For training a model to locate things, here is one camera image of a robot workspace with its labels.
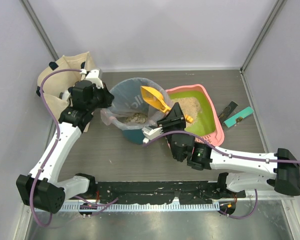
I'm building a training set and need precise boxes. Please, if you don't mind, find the beige canvas tote bag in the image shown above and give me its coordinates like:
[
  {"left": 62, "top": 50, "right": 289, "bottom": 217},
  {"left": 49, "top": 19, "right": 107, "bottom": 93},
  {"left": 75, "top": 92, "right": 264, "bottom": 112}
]
[{"left": 37, "top": 52, "right": 102, "bottom": 124}]

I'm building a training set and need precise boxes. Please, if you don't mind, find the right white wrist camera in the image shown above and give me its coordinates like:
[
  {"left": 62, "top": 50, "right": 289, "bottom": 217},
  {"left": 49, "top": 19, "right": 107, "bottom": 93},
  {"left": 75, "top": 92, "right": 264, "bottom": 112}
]
[{"left": 141, "top": 126, "right": 164, "bottom": 145}]

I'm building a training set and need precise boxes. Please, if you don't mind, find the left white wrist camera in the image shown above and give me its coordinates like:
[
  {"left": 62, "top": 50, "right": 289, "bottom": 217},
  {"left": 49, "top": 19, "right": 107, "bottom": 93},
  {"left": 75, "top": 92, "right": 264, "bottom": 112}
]
[{"left": 84, "top": 68, "right": 104, "bottom": 89}]

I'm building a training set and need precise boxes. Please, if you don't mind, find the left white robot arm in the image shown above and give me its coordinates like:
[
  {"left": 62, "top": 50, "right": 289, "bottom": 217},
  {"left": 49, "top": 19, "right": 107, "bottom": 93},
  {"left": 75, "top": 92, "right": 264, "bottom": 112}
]
[{"left": 16, "top": 80, "right": 114, "bottom": 214}]

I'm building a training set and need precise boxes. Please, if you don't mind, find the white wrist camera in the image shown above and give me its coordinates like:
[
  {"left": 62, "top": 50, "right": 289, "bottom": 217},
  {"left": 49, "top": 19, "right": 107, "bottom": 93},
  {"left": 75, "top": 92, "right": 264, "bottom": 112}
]
[
  {"left": 84, "top": 68, "right": 104, "bottom": 89},
  {"left": 141, "top": 126, "right": 164, "bottom": 145}
]

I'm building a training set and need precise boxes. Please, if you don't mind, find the teal trash bin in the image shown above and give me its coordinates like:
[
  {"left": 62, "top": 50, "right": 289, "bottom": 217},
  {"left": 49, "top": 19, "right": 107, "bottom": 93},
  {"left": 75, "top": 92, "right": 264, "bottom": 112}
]
[{"left": 107, "top": 77, "right": 166, "bottom": 145}]

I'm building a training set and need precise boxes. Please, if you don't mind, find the pink litter box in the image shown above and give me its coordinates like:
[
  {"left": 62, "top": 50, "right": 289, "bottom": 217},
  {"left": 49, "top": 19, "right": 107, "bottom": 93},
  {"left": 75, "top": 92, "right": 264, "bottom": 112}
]
[{"left": 166, "top": 84, "right": 225, "bottom": 146}]

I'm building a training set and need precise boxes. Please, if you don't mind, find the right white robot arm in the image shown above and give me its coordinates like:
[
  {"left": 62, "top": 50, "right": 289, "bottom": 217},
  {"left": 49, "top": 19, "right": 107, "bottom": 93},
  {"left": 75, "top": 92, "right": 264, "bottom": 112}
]
[{"left": 157, "top": 103, "right": 300, "bottom": 196}]

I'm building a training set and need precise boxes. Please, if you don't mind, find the translucent plastic bin liner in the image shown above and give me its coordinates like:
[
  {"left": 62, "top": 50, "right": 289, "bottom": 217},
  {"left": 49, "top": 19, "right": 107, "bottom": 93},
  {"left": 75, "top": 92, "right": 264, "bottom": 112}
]
[{"left": 99, "top": 77, "right": 176, "bottom": 132}]

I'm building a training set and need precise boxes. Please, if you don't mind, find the aluminium frame rail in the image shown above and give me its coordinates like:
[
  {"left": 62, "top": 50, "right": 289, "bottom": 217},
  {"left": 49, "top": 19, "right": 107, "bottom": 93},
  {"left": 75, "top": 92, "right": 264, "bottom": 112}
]
[{"left": 20, "top": 178, "right": 296, "bottom": 204}]

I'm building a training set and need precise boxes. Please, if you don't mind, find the white slotted cable duct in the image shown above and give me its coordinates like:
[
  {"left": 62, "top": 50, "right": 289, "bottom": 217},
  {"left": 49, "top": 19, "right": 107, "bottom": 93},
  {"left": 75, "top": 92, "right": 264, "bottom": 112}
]
[{"left": 59, "top": 201, "right": 220, "bottom": 213}]

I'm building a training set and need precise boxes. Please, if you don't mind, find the beige cat litter pile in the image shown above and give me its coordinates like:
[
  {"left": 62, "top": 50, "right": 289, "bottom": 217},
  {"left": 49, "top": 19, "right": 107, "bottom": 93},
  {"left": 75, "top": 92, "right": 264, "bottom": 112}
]
[{"left": 171, "top": 97, "right": 202, "bottom": 121}]

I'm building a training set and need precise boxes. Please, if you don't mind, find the teal handled scraper tool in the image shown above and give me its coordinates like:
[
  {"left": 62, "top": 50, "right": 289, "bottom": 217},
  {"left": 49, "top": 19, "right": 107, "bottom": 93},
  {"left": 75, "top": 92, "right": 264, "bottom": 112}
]
[{"left": 218, "top": 101, "right": 254, "bottom": 128}]

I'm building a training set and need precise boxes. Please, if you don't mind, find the black metal base plate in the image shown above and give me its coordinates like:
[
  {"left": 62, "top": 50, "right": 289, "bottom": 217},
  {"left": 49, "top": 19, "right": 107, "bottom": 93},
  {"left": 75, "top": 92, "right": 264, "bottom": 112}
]
[{"left": 74, "top": 179, "right": 246, "bottom": 206}]

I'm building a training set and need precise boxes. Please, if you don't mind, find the orange litter scoop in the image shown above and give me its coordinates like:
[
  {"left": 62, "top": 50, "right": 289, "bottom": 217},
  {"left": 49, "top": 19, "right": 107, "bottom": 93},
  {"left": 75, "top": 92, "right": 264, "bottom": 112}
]
[{"left": 139, "top": 85, "right": 194, "bottom": 124}]

